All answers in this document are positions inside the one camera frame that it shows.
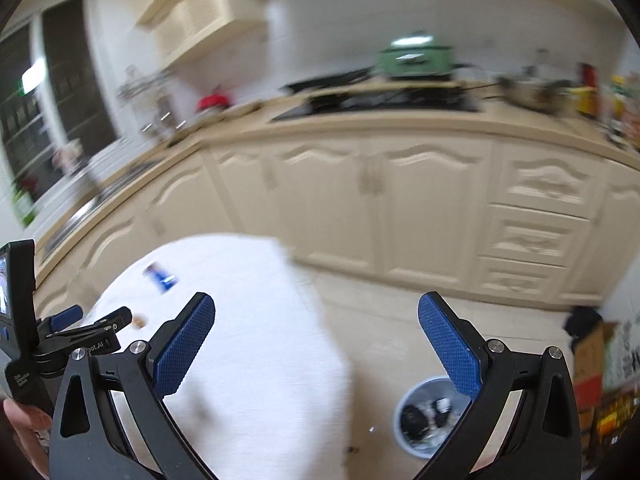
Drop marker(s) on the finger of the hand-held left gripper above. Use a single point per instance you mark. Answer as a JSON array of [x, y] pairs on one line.
[[112, 321], [67, 316]]

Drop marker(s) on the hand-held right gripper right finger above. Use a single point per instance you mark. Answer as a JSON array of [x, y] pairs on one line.
[[447, 345]]

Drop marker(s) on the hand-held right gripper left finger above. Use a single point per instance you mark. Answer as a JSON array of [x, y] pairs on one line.
[[185, 345]]

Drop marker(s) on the grey round waste bin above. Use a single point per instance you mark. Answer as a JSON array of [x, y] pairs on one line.
[[425, 440]]

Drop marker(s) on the person's left hand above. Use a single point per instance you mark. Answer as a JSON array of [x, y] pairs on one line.
[[25, 427]]

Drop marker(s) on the round brown cookie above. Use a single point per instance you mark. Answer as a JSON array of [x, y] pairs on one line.
[[139, 320]]

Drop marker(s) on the blue brown snack wrapper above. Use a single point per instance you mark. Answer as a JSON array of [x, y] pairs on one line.
[[160, 278]]

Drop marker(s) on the green bottle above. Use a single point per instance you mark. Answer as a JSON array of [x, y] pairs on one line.
[[24, 207]]

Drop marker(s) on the steel kitchen sink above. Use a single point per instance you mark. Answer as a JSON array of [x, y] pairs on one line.
[[95, 210]]

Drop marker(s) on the black item on floor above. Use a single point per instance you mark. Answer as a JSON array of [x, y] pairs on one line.
[[581, 325]]

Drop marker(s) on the cream kitchen base cabinets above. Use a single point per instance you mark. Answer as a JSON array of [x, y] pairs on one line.
[[425, 210]]

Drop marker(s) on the brown cardboard box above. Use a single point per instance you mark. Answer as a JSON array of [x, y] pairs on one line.
[[595, 352]]

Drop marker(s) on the red orange crate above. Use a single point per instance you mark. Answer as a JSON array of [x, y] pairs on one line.
[[607, 420]]

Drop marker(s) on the kitchen window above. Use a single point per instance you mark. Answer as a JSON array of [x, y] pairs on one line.
[[55, 95]]

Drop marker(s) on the hanging metal utensils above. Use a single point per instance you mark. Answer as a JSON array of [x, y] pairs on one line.
[[142, 84]]

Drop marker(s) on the red kitchen item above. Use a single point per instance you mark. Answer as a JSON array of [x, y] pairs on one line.
[[214, 101]]

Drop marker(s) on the black gas stove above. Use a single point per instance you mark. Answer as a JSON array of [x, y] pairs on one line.
[[390, 102]]

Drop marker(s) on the steel cooking pot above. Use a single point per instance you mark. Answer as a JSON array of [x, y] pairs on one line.
[[535, 92]]

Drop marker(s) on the green countertop appliance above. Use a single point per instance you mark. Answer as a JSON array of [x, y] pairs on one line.
[[415, 57]]

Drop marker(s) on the yellow bottle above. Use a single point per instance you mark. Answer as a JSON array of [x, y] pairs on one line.
[[619, 97]]

